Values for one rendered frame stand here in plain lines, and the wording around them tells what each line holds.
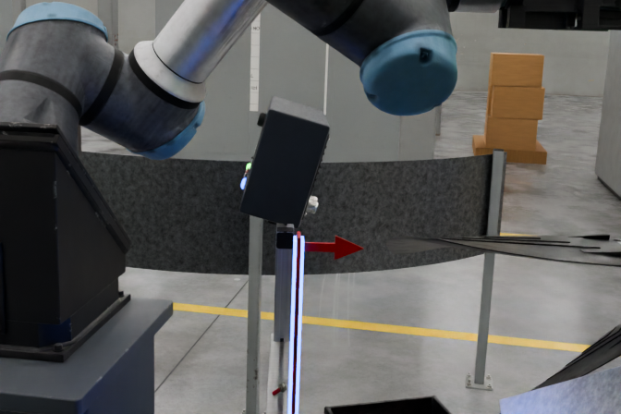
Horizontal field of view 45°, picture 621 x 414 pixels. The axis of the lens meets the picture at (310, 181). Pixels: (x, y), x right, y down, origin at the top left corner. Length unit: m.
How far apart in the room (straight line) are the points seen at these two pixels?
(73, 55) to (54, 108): 0.08
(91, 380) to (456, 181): 2.13
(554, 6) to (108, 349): 0.63
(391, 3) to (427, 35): 0.04
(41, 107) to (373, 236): 1.88
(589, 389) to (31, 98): 0.69
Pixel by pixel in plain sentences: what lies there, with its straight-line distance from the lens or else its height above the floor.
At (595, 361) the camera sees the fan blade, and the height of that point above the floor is 1.03.
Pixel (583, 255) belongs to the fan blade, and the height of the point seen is 1.19.
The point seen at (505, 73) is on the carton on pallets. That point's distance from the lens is 8.86.
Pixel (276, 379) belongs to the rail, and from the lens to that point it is 1.19.
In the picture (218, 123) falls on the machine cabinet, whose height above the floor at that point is 0.52.
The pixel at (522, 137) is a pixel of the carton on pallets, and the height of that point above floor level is 0.30.
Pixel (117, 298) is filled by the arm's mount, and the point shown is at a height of 1.01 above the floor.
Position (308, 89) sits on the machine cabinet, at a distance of 6.90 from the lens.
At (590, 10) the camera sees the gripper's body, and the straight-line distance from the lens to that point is 0.71.
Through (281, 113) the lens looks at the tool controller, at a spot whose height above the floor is 1.25.
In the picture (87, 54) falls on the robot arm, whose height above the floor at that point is 1.35.
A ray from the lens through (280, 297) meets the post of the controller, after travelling 1.29.
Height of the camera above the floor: 1.38
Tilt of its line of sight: 11 degrees down
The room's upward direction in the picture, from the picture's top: 2 degrees clockwise
